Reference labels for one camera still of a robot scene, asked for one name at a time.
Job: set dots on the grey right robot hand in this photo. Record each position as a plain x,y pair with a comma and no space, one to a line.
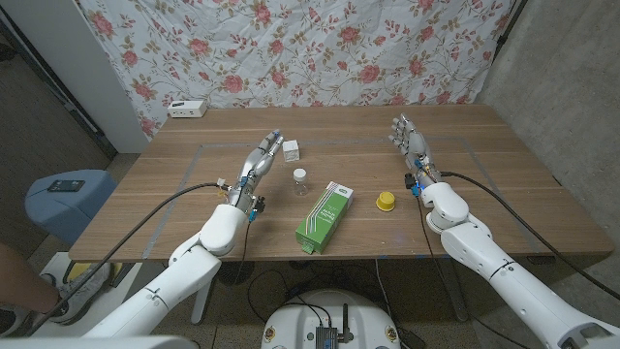
416,148

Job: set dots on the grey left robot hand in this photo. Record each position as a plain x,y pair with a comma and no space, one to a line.
254,169

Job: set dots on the clear medicine bottle white cap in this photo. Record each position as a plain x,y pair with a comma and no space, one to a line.
300,183

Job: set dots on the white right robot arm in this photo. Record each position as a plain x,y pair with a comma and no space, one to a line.
489,257

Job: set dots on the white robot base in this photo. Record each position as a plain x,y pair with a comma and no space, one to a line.
290,320

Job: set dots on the small white cube box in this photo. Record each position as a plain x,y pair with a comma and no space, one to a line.
290,150

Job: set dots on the yellow lid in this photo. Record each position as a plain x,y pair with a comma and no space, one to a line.
385,201

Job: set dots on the green medicine box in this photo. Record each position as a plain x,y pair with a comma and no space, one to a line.
324,223

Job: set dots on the white power strip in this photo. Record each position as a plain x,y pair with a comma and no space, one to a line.
187,109

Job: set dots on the floral backdrop cloth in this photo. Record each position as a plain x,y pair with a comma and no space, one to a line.
290,48

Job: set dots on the white metal table leg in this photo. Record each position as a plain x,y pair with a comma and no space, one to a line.
453,291
201,305

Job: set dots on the black backdrop stand pole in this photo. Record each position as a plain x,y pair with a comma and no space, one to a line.
508,29

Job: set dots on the yellow black floor pedal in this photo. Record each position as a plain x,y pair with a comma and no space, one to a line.
121,271

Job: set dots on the black phone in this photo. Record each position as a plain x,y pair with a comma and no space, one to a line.
66,185

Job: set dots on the blue-grey round stool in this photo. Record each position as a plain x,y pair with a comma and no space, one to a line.
68,213

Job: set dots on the grey sneaker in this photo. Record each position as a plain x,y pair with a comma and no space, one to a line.
12,320
84,291

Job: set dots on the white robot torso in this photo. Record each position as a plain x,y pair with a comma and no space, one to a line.
97,343

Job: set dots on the person's leg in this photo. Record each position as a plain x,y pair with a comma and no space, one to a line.
24,281

